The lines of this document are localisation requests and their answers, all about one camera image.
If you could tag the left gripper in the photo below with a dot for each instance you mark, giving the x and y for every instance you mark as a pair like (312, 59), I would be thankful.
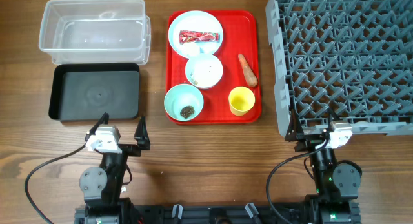
(140, 136)

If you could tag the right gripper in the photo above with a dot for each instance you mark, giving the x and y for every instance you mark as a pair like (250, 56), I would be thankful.
(295, 133)

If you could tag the dark brown food scrap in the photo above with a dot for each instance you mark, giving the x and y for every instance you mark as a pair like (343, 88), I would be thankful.
(187, 111)

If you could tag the green bowl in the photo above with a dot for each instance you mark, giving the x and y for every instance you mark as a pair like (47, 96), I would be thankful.
(180, 96)

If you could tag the yellow plastic cup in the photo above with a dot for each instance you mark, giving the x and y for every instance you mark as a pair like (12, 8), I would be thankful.
(241, 100)

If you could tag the orange carrot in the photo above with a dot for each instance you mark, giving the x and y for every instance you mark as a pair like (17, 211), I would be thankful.
(250, 77)

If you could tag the blue bowl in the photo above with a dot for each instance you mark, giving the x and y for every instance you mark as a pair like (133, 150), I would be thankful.
(187, 70)

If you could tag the white rice pile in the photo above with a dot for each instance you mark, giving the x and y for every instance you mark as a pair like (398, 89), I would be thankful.
(204, 71)

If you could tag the red snack wrapper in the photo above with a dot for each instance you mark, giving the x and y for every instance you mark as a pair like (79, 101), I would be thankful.
(186, 36)

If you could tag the white tissue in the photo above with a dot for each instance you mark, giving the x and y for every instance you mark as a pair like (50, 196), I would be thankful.
(191, 49)

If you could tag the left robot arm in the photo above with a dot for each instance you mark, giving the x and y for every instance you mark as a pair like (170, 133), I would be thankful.
(101, 186)

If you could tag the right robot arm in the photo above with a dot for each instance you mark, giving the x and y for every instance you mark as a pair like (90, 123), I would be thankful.
(336, 182)

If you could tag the grey dishwasher rack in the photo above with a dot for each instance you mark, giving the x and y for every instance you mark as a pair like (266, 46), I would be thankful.
(350, 56)

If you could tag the black plastic tray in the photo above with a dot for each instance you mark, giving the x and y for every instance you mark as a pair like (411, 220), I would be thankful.
(82, 92)

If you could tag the clear plastic bin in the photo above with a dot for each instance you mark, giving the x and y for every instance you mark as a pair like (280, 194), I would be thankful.
(95, 31)

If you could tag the red serving tray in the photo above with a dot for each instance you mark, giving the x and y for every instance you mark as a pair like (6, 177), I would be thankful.
(239, 37)

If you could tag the white round plate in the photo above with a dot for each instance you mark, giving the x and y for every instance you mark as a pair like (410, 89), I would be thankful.
(199, 21)

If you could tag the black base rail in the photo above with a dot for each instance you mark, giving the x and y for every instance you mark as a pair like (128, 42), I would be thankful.
(250, 213)

